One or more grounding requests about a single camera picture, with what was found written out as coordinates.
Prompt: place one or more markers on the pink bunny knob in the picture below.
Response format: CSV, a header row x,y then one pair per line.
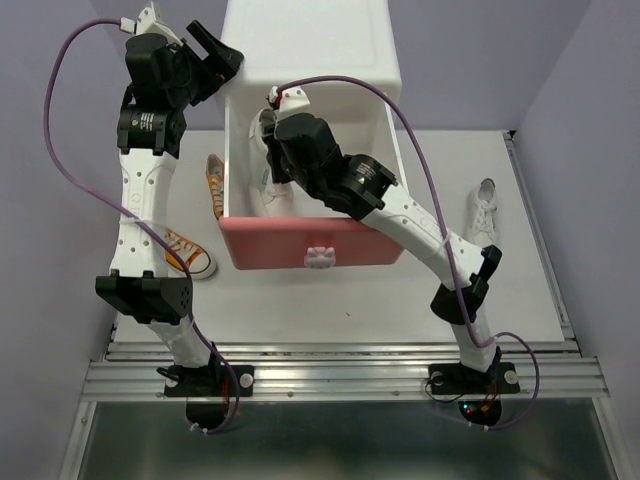
x,y
320,257

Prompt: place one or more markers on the orange sneaker near arm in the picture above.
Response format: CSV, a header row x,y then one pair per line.
x,y
201,265

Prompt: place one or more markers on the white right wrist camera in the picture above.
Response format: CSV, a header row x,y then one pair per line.
x,y
289,102

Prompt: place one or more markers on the orange sneaker near cabinet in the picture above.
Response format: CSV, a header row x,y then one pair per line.
x,y
215,181

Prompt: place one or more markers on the white plastic shoe cabinet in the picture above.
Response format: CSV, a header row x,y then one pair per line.
x,y
283,41

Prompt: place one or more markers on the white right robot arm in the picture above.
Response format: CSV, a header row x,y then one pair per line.
x,y
370,193

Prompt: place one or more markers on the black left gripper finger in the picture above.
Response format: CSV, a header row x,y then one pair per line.
x,y
226,55
203,37

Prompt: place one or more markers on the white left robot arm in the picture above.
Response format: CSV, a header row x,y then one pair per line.
x,y
138,284

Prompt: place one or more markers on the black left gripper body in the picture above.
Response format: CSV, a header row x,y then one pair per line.
x,y
195,78

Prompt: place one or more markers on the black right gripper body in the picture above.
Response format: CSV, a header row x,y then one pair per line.
x,y
283,170

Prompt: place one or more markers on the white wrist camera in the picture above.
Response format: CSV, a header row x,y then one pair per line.
x,y
289,102
150,17

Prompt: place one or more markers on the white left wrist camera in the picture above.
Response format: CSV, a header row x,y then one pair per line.
x,y
150,17

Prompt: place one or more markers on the white sneaker one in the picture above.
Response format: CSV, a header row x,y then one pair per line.
x,y
482,207
268,199

